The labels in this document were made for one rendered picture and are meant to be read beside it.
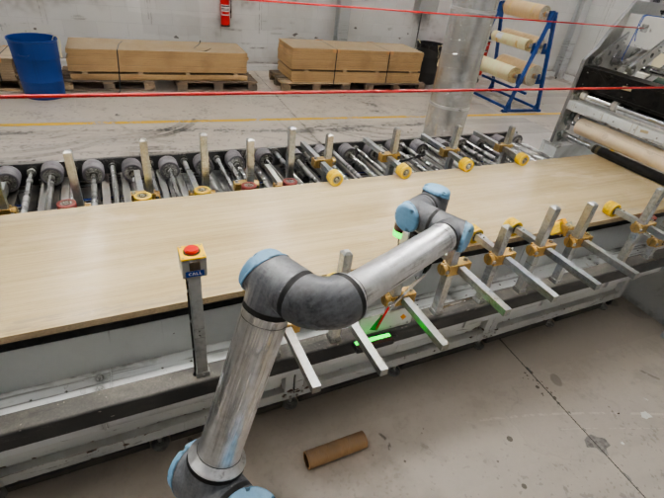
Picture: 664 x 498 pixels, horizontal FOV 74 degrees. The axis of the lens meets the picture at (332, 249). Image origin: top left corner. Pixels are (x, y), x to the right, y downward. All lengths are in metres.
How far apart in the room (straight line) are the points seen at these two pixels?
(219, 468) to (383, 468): 1.22
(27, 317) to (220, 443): 0.83
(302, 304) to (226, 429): 0.40
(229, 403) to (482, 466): 1.62
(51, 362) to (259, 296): 1.03
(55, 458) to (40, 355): 0.59
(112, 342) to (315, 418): 1.11
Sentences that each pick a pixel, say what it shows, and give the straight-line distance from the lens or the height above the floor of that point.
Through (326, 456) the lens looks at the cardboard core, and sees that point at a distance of 2.22.
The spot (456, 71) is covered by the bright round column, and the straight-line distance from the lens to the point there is 5.41.
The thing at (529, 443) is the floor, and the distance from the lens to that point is 2.66.
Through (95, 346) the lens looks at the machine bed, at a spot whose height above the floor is 0.74.
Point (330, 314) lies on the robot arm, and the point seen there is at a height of 1.37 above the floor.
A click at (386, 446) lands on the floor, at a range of 2.38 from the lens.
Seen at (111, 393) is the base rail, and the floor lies 0.70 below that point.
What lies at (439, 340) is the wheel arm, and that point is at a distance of 1.66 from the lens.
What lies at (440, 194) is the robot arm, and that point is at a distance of 1.43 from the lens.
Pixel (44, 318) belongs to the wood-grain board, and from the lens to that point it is 1.70.
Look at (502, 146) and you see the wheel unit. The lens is 3.38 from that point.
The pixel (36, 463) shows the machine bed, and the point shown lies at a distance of 2.27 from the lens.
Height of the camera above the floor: 1.97
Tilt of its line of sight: 34 degrees down
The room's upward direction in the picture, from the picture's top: 7 degrees clockwise
